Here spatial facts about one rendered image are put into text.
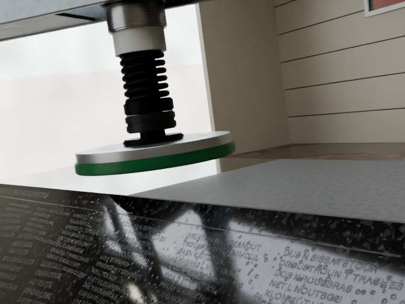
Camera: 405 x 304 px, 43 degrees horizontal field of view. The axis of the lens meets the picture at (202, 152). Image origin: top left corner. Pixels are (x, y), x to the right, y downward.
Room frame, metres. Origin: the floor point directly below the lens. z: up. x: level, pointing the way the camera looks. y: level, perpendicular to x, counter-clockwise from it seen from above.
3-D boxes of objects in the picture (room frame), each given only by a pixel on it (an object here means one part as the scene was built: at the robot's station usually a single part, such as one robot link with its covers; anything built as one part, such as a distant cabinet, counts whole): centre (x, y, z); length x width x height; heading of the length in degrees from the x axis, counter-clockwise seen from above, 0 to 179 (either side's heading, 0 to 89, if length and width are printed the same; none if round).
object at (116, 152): (0.70, 0.06, 0.85); 0.21 x 0.21 x 0.01
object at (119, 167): (0.70, 0.06, 0.85); 0.22 x 0.22 x 0.04
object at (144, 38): (0.70, 0.06, 1.00); 0.07 x 0.07 x 0.04
